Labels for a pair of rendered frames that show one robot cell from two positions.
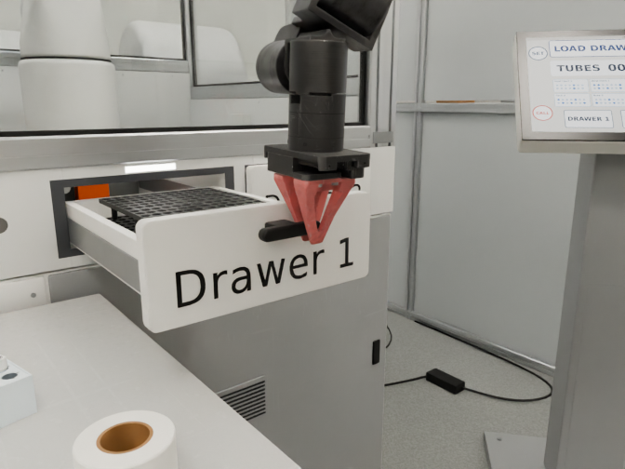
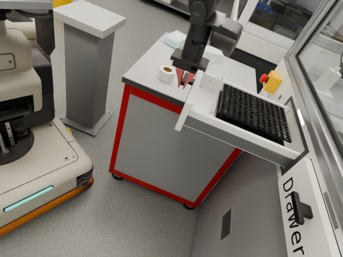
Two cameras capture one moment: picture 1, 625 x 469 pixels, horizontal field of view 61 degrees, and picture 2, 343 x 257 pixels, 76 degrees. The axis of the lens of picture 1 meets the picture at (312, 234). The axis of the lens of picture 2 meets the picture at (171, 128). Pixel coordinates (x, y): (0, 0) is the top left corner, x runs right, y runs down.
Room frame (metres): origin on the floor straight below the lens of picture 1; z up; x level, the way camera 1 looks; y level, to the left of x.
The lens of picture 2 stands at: (0.94, -0.45, 1.24)
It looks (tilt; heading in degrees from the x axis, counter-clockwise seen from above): 41 degrees down; 128
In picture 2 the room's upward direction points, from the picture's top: 23 degrees clockwise
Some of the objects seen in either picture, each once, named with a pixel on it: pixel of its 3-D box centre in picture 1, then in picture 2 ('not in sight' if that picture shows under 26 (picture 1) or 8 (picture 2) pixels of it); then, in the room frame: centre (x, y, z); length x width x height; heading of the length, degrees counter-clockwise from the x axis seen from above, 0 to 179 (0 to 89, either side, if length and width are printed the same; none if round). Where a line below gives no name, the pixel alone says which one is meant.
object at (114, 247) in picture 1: (187, 227); (251, 119); (0.73, 0.18, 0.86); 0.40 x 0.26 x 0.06; 38
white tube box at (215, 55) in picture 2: not in sight; (209, 53); (0.21, 0.52, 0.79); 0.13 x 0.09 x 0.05; 58
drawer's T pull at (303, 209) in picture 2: not in sight; (302, 209); (0.99, -0.02, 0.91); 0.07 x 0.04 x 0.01; 128
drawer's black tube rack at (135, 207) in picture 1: (190, 225); (249, 117); (0.72, 0.17, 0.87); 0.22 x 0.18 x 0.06; 38
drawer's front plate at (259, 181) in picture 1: (313, 189); (303, 221); (1.01, 0.00, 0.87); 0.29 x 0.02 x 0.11; 128
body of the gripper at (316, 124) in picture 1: (315, 130); (193, 51); (0.55, 0.00, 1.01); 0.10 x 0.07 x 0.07; 38
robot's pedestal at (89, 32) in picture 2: not in sight; (88, 74); (-0.27, 0.06, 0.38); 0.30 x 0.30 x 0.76; 38
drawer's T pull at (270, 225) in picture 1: (284, 228); (188, 80); (0.54, 0.03, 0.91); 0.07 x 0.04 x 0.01; 128
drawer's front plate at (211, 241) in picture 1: (270, 252); (192, 92); (0.56, 0.05, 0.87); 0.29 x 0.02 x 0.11; 128
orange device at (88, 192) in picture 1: (80, 189); not in sight; (1.11, 0.49, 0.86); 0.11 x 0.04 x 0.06; 128
